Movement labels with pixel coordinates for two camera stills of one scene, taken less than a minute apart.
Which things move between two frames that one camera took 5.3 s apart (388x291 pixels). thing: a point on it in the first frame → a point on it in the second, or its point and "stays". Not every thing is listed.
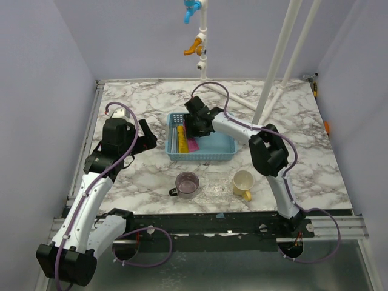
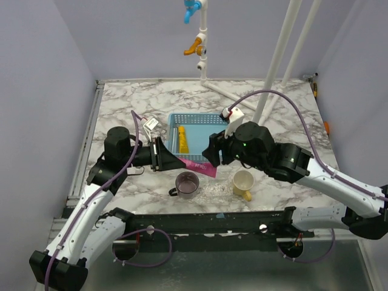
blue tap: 191,6 stays
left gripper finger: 149,140 → 166,159
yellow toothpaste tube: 183,144 stays
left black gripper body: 130,137 → 146,156
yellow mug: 243,181 stays
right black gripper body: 193,128 → 231,151
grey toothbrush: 173,148 stays
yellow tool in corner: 315,91 stays
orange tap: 196,47 stays
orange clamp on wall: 327,127 stays
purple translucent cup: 187,185 stays
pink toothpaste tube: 192,143 → 204,168
